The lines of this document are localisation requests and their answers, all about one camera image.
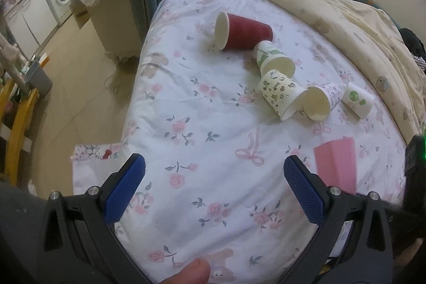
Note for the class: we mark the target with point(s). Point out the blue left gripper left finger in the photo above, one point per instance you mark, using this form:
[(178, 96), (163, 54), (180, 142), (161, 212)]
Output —
[(78, 243)]

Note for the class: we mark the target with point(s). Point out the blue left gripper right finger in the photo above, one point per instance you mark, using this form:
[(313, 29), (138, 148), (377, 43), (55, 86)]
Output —
[(352, 243)]

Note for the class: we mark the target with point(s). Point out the pink square plastic cup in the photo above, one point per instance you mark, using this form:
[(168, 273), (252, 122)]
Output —
[(336, 164)]

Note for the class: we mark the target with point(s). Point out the white cup green clover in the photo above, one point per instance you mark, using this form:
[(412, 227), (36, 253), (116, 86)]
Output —
[(358, 100)]

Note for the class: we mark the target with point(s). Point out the white cup purple print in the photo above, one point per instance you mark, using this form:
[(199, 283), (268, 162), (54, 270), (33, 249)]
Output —
[(321, 100)]

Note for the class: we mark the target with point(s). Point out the cream cartoon sticker cup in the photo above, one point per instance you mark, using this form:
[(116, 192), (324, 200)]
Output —
[(284, 95)]

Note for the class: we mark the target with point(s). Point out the white cup green band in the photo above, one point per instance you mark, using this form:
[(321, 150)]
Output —
[(269, 57)]

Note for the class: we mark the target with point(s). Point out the red ripple paper cup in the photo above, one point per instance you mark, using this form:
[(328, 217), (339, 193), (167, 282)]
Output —
[(233, 32)]

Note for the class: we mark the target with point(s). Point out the person's left hand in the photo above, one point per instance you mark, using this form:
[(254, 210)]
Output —
[(196, 272)]

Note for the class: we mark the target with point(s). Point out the cream bear print duvet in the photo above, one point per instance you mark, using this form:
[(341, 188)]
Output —
[(370, 39)]

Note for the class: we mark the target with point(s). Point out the yellow wooden chair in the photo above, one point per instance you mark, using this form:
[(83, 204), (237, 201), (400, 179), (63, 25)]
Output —
[(15, 136)]

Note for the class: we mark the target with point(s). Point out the grey trash bin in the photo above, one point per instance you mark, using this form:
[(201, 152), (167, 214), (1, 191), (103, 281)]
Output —
[(36, 78)]

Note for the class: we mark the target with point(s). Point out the floral white bed sheet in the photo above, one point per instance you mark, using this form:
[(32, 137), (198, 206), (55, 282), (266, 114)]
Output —
[(214, 148)]

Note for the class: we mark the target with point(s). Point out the white kitchen cabinet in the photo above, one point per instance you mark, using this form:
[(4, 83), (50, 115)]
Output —
[(30, 22)]

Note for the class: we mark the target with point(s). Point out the cloth covered side table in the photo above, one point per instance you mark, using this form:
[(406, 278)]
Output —
[(114, 24)]

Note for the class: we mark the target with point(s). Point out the cardboard box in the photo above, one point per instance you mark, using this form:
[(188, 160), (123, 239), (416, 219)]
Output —
[(80, 13)]

